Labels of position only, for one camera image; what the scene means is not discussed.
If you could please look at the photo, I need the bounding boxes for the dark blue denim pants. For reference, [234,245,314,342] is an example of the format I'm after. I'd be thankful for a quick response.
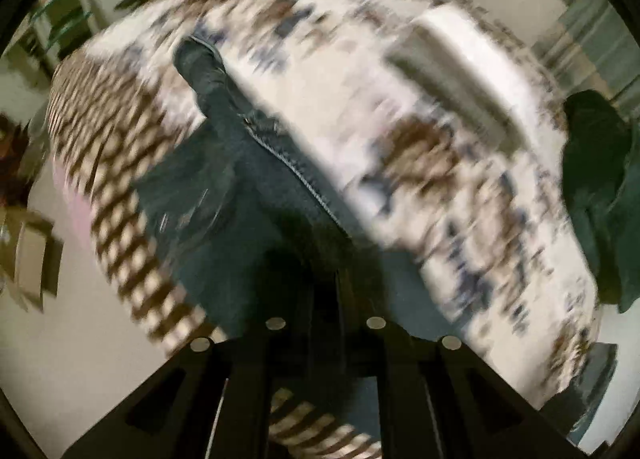
[133,34,482,445]

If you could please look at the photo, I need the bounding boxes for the cardboard box on floor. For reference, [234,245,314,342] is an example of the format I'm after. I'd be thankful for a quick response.
[1,208,63,313]

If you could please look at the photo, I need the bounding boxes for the dark green folded clothes pile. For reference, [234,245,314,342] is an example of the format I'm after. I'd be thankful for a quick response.
[562,90,639,314]

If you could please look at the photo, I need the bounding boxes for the folded white grey towels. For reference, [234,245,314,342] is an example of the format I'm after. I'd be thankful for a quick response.
[385,3,539,154]

